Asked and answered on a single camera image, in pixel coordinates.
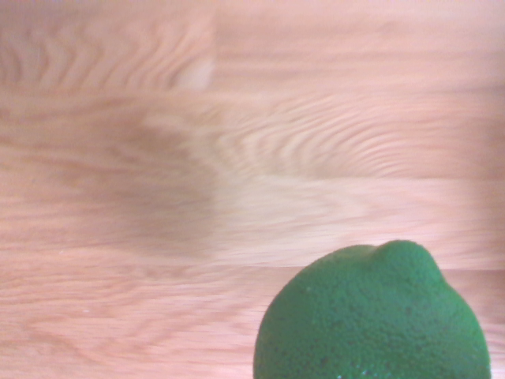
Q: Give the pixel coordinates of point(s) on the green lemon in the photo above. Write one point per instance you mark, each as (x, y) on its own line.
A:
(371, 320)

